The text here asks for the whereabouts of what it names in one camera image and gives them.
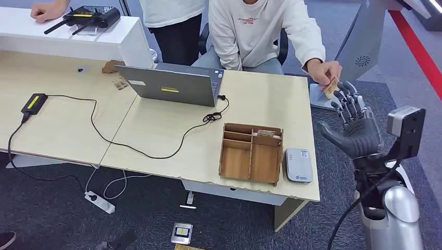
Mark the seated person's left hand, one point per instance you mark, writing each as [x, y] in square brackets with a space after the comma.
[321, 70]

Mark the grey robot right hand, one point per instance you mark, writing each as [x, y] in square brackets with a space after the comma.
[361, 136]

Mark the standing person's hand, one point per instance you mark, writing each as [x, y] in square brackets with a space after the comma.
[46, 12]

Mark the brown room key card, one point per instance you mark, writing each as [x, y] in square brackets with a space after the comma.
[266, 133]

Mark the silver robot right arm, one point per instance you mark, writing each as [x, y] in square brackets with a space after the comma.
[397, 214]

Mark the grey card reader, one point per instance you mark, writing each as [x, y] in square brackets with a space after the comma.
[298, 165]

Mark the seated person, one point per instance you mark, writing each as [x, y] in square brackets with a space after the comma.
[248, 34]

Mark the small patterned card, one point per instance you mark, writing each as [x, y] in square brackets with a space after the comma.
[120, 84]

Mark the standing person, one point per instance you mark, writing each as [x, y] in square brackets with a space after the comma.
[172, 20]

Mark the black remote controller with antennas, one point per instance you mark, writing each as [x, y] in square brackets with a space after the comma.
[93, 16]

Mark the grey kiosk display stand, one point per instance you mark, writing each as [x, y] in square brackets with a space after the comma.
[362, 41]

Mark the white reception counter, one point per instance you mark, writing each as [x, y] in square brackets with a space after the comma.
[114, 43]

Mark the black power adapter yellow label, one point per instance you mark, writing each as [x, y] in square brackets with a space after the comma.
[34, 103]

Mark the beige desk leg panel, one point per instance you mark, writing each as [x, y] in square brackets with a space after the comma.
[288, 214]

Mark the wooden desk organizer box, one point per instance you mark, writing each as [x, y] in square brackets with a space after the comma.
[238, 162]

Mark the white desk crossbeam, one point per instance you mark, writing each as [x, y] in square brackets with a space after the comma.
[234, 193]

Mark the grey laptop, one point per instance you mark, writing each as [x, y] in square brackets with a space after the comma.
[172, 86]

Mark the white flat strip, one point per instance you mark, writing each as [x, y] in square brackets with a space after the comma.
[188, 207]

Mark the white power strip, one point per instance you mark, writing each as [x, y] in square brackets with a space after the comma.
[100, 202]

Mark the small silver box yellow label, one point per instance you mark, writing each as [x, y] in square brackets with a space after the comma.
[182, 233]

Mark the yellow flat object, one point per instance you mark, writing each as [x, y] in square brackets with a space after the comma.
[186, 247]

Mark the dark shoe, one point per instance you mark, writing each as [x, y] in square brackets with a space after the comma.
[6, 240]

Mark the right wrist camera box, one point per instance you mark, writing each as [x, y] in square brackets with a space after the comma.
[409, 127]

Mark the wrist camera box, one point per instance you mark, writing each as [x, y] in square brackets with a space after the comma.
[122, 240]
[409, 127]

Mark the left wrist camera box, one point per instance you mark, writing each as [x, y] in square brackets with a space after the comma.
[122, 240]

